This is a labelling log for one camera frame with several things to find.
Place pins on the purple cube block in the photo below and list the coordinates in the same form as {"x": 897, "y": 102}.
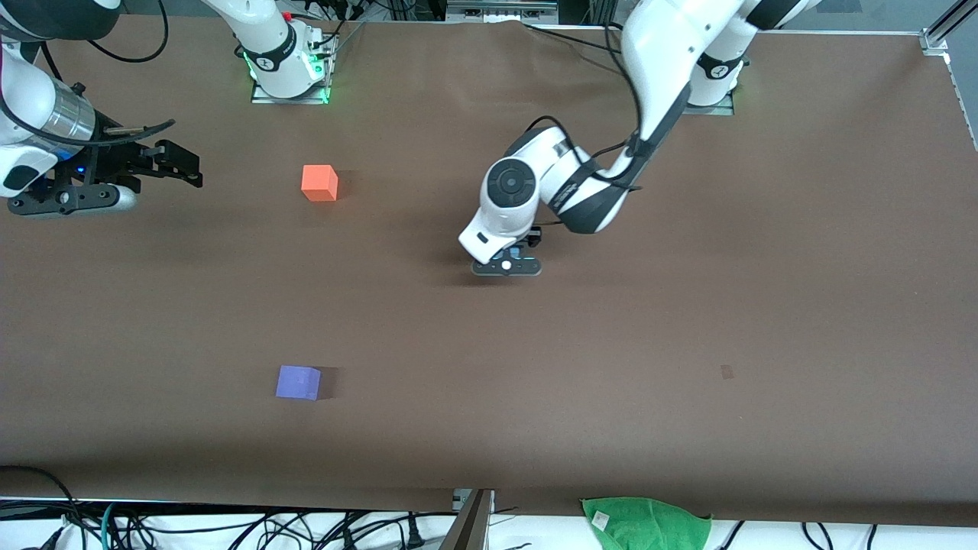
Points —
{"x": 296, "y": 382}

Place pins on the aluminium frame profile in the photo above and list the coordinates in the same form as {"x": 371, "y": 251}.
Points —
{"x": 943, "y": 30}

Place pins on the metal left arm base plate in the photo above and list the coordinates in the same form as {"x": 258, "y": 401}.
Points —
{"x": 710, "y": 110}

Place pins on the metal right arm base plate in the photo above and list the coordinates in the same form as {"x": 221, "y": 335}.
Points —
{"x": 290, "y": 97}

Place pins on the green cloth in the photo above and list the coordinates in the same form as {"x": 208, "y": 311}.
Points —
{"x": 642, "y": 523}

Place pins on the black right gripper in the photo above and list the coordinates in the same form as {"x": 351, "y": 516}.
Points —
{"x": 113, "y": 161}

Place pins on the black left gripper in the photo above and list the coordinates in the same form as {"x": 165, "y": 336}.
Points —
{"x": 535, "y": 240}

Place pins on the grey equipment box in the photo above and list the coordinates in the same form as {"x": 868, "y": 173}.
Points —
{"x": 500, "y": 9}

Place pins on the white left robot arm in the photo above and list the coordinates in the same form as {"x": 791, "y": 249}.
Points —
{"x": 657, "y": 46}

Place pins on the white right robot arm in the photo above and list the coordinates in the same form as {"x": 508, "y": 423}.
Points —
{"x": 267, "y": 38}

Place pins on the grey aluminium post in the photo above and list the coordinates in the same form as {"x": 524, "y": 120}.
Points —
{"x": 470, "y": 527}

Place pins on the orange cube block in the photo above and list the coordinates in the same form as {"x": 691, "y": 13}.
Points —
{"x": 318, "y": 182}

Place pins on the brown paper table cover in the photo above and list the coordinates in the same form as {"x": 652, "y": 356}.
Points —
{"x": 688, "y": 267}

